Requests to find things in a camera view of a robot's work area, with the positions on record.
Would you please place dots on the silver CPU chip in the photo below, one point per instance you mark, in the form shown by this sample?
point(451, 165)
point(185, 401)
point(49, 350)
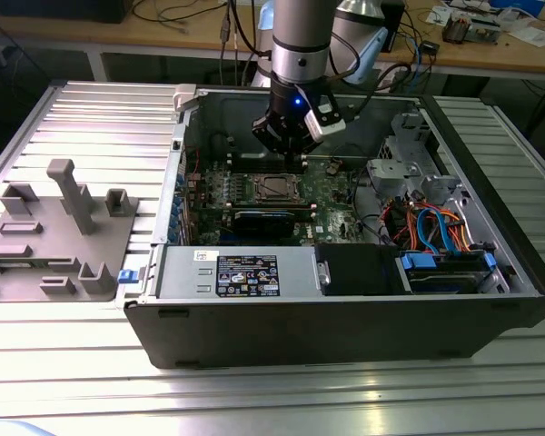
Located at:
point(279, 187)

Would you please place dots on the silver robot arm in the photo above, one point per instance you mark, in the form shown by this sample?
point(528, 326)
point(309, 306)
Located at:
point(300, 32)

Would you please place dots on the black RAM slot bank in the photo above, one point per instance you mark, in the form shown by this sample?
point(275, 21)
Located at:
point(250, 164)
point(272, 206)

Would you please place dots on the CPU socket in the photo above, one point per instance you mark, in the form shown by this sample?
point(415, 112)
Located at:
point(256, 188)

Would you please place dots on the black graphics card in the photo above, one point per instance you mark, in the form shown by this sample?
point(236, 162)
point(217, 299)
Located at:
point(263, 222)

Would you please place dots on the green motherboard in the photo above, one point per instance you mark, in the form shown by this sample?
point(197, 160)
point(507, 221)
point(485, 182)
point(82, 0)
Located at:
point(331, 218)

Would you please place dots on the grey metal drive cage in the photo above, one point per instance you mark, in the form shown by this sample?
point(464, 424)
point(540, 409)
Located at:
point(390, 170)

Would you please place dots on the wooden desk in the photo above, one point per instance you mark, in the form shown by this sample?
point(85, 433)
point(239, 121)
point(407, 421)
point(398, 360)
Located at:
point(172, 38)

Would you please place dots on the small black adapter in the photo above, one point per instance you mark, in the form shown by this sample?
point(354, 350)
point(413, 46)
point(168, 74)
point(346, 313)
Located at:
point(430, 47)

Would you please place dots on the black drive bay box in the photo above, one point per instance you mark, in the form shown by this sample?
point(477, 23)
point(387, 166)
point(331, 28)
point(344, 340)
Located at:
point(359, 270)

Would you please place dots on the small copper electronic device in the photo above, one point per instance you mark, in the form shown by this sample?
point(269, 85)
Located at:
point(456, 29)

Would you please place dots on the silver power supply unit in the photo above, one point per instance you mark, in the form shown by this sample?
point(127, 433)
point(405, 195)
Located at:
point(181, 272)

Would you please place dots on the hard disk in blue carrier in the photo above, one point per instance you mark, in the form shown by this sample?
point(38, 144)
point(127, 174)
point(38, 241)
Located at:
point(418, 262)

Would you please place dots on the grey electronic device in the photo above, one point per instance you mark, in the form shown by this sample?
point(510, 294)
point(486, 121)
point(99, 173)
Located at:
point(486, 32)

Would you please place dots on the black and grey PC case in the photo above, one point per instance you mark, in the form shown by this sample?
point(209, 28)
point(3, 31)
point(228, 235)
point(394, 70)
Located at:
point(300, 327)

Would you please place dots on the blue plastic case latch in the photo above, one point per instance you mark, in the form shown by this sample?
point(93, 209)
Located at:
point(126, 276)

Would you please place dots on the black box on desk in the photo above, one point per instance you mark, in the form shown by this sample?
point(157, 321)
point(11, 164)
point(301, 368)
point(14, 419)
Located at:
point(59, 11)

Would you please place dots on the white papers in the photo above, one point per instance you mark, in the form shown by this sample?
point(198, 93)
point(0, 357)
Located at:
point(536, 36)

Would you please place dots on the grey plastic parts rack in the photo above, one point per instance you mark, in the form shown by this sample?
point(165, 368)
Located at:
point(50, 254)

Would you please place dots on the pale blue object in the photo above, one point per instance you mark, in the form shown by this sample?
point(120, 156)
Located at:
point(9, 430)

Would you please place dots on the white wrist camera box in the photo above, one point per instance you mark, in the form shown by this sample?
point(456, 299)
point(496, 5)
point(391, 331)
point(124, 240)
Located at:
point(327, 127)

